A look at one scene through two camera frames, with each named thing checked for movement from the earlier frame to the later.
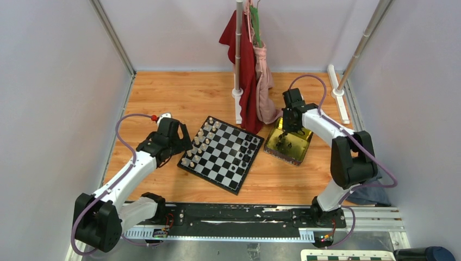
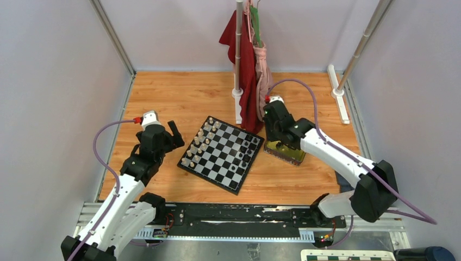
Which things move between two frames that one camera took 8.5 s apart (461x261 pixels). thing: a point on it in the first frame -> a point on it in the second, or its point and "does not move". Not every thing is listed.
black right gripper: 286,128 -> 269,136
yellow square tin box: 291,147 does not move
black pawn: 236,161 does not move
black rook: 249,137 does not move
